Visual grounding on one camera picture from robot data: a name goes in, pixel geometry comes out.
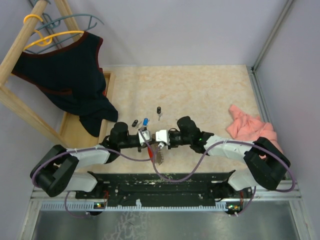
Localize metal key organizer red strap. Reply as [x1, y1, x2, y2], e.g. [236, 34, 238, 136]
[147, 142, 166, 166]

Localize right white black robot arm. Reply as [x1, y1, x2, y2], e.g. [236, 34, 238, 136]
[168, 116, 291, 198]

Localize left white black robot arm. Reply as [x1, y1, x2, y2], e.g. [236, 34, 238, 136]
[30, 122, 152, 199]

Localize blue tag key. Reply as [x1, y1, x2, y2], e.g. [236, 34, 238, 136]
[142, 118, 149, 127]

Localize black tag key left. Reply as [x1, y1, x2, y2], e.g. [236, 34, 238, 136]
[131, 119, 139, 127]

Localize black tag key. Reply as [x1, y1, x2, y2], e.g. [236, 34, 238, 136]
[156, 106, 163, 121]
[131, 119, 139, 127]

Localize black tag key upper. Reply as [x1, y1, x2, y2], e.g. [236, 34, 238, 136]
[156, 106, 163, 121]

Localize pink cloth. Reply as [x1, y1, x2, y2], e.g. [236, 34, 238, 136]
[226, 104, 283, 153]

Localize dark navy vest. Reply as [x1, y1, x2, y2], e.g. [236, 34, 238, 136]
[12, 32, 118, 137]

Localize yellow plastic hanger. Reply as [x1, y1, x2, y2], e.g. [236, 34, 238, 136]
[23, 14, 84, 51]

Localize wooden clothes rack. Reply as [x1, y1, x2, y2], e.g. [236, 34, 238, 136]
[0, 0, 83, 151]

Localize teal plastic hanger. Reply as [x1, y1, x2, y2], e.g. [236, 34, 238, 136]
[26, 13, 105, 54]

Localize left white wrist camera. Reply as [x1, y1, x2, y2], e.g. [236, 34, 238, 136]
[138, 128, 152, 140]

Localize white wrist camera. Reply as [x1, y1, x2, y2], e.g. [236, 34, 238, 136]
[155, 129, 170, 146]
[138, 128, 152, 140]

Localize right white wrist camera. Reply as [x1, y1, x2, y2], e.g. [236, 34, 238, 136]
[155, 129, 170, 146]

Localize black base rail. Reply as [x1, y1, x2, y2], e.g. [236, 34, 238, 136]
[47, 171, 286, 208]

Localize wooden tray frame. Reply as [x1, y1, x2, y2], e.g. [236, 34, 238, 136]
[59, 69, 116, 149]

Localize aluminium frame post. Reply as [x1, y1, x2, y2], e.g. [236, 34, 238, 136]
[251, 0, 296, 74]

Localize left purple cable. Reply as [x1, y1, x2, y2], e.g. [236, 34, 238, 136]
[31, 129, 155, 218]

